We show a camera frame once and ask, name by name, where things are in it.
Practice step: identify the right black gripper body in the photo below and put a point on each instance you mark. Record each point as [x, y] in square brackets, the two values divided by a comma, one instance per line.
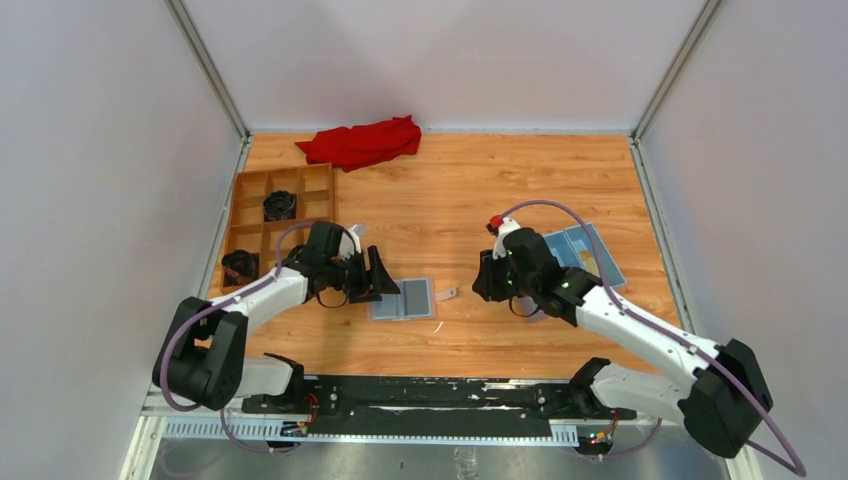
[525, 284]

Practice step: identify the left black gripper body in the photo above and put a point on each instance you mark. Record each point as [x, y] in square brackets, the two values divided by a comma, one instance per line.
[350, 274]

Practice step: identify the blue plastic box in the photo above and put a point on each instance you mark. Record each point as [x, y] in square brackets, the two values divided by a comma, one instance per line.
[578, 247]

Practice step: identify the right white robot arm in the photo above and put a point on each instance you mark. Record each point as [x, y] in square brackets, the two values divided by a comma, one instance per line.
[717, 392]

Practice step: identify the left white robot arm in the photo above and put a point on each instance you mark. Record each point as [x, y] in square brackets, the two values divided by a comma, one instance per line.
[203, 361]

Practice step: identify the black round part upper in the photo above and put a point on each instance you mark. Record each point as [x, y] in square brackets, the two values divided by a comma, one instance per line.
[279, 205]

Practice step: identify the black round part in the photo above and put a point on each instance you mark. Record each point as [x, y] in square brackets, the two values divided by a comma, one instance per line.
[279, 205]
[240, 268]

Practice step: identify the brown compartment tray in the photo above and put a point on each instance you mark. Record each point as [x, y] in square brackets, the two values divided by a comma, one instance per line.
[314, 186]

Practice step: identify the black round part lower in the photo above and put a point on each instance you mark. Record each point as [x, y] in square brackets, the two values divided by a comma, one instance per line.
[240, 268]

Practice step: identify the red cloth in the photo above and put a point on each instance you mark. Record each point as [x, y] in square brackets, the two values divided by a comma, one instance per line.
[360, 146]

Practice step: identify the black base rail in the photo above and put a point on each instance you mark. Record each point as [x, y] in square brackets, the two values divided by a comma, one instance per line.
[447, 407]

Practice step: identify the aluminium frame rail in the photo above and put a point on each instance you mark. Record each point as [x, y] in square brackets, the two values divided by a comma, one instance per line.
[160, 426]

